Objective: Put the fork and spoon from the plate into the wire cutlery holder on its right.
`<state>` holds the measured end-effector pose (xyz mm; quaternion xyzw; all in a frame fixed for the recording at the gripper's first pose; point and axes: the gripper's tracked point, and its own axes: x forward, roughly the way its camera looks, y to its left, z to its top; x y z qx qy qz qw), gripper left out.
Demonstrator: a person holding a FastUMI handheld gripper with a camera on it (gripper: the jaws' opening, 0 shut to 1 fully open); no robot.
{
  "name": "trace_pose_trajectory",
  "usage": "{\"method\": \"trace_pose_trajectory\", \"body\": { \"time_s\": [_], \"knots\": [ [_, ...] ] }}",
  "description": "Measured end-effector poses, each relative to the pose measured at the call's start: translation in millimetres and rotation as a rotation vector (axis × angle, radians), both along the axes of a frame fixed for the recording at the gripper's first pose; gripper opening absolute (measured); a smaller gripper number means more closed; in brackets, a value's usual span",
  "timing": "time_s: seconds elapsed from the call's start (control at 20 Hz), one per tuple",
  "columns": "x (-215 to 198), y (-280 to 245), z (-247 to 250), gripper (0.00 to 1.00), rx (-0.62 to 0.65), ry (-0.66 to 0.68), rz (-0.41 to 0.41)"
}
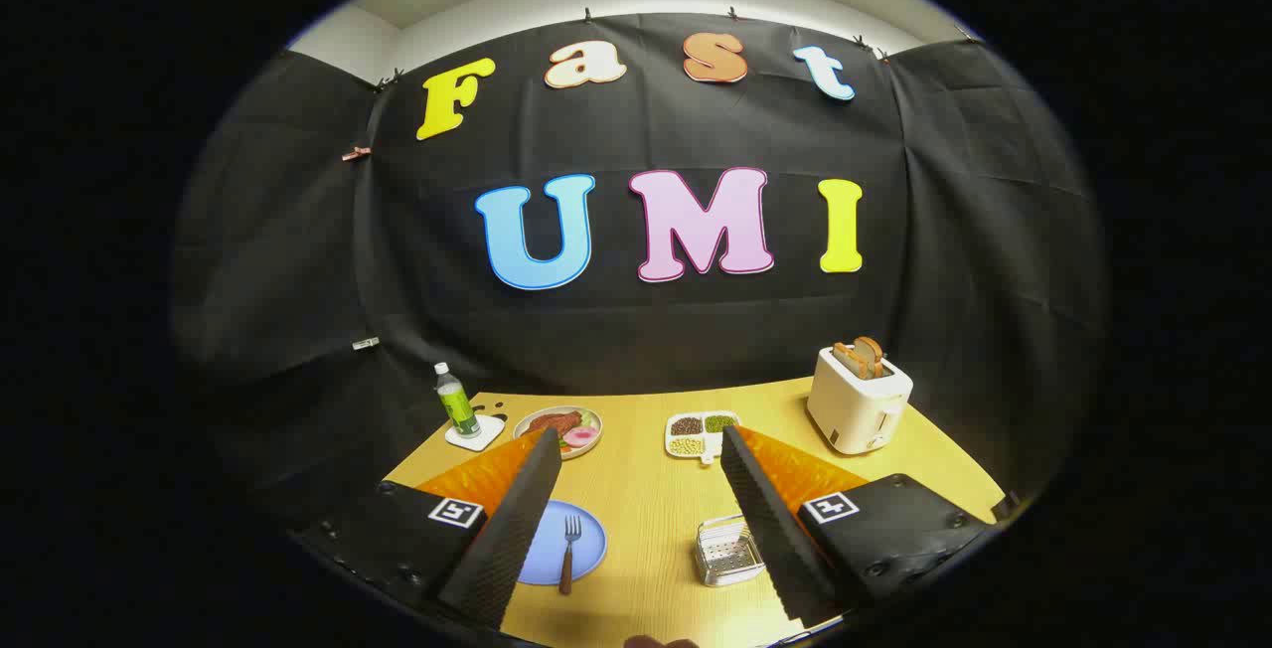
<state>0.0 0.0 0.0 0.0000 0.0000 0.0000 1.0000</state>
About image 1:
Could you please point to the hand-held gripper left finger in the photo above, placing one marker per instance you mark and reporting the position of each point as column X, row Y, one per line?
column 512, row 529

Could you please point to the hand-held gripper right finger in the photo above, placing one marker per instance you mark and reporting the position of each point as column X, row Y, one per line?
column 765, row 519

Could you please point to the blue round plate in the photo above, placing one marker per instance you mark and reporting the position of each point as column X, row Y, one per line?
column 588, row 529

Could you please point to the white divided bean tray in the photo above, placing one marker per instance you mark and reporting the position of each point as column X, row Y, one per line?
column 708, row 447

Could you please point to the white square coaster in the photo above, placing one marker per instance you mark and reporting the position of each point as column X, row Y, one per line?
column 489, row 433

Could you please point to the beige food plate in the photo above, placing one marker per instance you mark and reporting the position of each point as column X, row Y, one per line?
column 588, row 449

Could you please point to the brown steak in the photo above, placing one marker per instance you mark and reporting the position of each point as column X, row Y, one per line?
column 556, row 423

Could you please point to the pink ham slice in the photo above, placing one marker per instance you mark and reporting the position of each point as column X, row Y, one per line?
column 580, row 435

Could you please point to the green labelled drink bottle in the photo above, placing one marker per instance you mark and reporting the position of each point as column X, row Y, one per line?
column 457, row 407

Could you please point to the white toaster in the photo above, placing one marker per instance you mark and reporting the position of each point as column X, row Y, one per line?
column 855, row 409

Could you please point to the brown bread slice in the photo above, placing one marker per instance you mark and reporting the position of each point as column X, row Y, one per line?
column 847, row 358
column 873, row 355

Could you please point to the copper metal clip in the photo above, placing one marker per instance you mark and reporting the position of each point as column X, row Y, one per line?
column 356, row 153

